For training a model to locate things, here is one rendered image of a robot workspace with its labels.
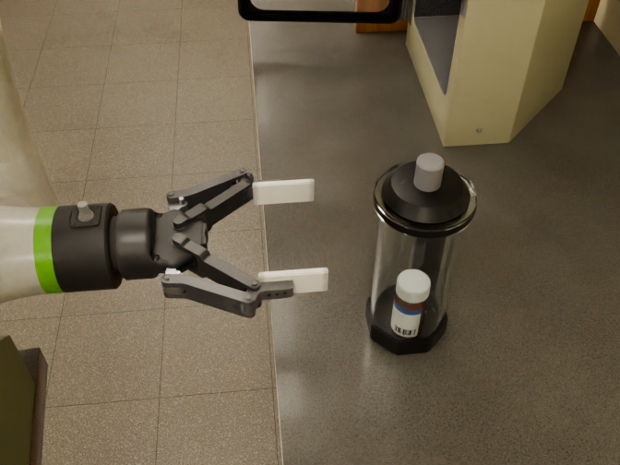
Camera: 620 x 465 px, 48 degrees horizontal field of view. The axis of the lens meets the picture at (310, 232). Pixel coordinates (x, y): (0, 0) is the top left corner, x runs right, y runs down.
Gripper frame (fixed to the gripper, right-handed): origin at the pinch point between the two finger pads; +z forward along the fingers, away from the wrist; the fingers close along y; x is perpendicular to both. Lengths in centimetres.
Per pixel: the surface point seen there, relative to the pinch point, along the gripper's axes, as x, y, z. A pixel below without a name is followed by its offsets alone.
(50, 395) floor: 112, 55, -64
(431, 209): -6.0, -3.9, 11.7
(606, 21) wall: 18, 72, 68
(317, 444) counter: 17.9, -15.4, -0.6
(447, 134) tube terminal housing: 14.9, 34.5, 25.8
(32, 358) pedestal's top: 18.0, -0.7, -34.1
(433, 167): -9.2, -1.2, 12.1
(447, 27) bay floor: 10, 59, 31
